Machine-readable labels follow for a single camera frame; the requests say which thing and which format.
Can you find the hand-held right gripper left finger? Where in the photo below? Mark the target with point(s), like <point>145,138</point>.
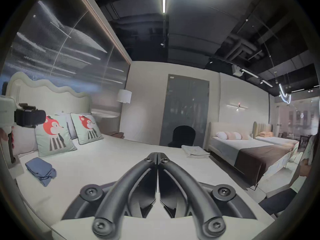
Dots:
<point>117,191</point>

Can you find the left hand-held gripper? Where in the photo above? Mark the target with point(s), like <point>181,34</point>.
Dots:
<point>27,117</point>

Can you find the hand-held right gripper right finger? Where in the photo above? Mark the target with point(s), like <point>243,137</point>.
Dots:
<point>197,191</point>

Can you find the person's left hand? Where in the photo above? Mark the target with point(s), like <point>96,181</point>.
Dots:
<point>3,134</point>

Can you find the white pillow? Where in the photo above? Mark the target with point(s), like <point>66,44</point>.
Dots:
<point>25,140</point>
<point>71,130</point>

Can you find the cream wavy padded headboard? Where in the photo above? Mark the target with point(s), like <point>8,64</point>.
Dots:
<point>50,96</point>

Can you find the bed with white sheet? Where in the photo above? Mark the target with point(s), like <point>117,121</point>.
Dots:
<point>112,159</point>

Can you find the folded white cloth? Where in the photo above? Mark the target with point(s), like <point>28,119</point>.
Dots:
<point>195,152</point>

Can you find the large deer print cushion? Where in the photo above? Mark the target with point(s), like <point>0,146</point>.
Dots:
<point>58,145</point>

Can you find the folded blue garment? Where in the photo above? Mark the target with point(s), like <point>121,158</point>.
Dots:
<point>40,170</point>

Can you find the black chair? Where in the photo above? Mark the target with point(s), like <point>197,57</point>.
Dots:
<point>183,135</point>

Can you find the bed with brown blanket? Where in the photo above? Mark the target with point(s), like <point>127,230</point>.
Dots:
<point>250,159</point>

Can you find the small deer print cushion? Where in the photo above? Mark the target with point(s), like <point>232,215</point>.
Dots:
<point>88,134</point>

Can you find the beige bedside table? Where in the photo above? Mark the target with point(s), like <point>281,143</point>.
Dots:
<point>110,124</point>

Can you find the white shade lamp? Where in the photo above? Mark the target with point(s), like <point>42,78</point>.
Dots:
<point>124,95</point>

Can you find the wall lamp bar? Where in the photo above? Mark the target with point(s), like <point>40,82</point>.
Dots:
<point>237,106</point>

